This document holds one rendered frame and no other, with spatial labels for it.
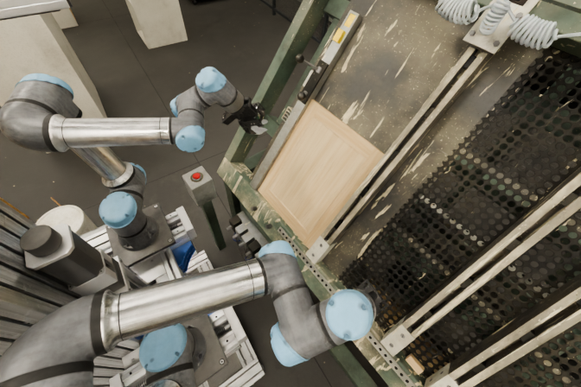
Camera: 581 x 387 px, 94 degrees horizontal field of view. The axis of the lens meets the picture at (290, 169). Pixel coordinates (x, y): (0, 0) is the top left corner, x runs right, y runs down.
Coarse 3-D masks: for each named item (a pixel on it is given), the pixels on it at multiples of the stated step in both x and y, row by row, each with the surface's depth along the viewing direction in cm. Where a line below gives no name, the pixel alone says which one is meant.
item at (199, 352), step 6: (192, 330) 89; (198, 330) 92; (198, 336) 89; (198, 342) 87; (204, 342) 90; (198, 348) 86; (204, 348) 89; (192, 354) 82; (198, 354) 88; (204, 354) 89; (198, 360) 87; (198, 366) 86
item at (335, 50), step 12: (348, 12) 112; (348, 36) 115; (336, 48) 116; (324, 60) 120; (336, 60) 120; (312, 96) 125; (300, 108) 128; (288, 120) 132; (288, 132) 132; (276, 144) 137; (276, 156) 139; (264, 168) 142; (252, 180) 147
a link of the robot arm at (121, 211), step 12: (120, 192) 99; (132, 192) 103; (108, 204) 96; (120, 204) 97; (132, 204) 98; (108, 216) 94; (120, 216) 95; (132, 216) 98; (144, 216) 107; (120, 228) 98; (132, 228) 101
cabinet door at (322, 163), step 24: (312, 120) 127; (336, 120) 119; (288, 144) 135; (312, 144) 127; (336, 144) 120; (360, 144) 113; (288, 168) 136; (312, 168) 127; (336, 168) 120; (360, 168) 113; (264, 192) 146; (288, 192) 136; (312, 192) 128; (336, 192) 120; (288, 216) 136; (312, 216) 128; (312, 240) 128
